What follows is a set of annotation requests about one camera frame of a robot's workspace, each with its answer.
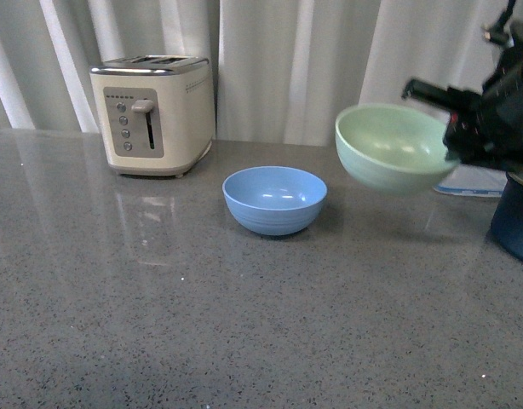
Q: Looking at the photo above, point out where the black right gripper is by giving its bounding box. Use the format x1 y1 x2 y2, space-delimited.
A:
401 20 523 172

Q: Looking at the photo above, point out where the green bowl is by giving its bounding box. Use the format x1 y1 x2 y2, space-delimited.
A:
335 103 459 196

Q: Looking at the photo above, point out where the blue bowl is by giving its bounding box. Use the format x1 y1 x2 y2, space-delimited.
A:
222 166 328 236

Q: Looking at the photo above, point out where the clear plastic food container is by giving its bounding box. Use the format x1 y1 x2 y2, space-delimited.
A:
434 164 507 198

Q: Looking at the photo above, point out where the blue saucepan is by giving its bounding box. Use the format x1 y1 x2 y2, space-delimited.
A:
491 171 523 262

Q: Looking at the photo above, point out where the white curtain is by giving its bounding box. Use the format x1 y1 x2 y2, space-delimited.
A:
0 1 506 146

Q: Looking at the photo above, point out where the cream two-slot toaster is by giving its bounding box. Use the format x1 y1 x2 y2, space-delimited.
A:
89 55 216 176

